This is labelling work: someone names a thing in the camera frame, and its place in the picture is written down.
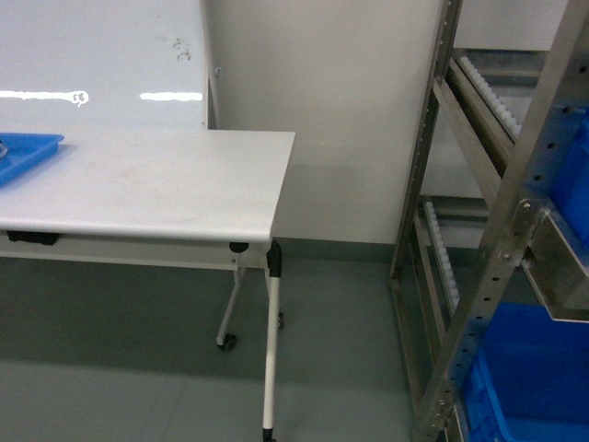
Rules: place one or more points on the white folding table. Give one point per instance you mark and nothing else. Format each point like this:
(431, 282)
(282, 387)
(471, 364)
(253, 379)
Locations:
(203, 199)

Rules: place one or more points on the metal roller rack shelf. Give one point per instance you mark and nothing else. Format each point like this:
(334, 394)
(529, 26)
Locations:
(523, 228)

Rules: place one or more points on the blue plastic storage bin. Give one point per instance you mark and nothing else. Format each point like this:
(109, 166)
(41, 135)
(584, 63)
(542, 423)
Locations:
(569, 191)

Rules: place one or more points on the blue plastic tray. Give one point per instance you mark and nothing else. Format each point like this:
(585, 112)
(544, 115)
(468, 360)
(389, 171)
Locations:
(25, 151)

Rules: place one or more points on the white glossy whiteboard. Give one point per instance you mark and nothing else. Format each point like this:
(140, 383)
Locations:
(128, 63)

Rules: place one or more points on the lower blue storage bin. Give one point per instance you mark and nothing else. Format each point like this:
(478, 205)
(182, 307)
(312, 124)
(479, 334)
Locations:
(529, 380)

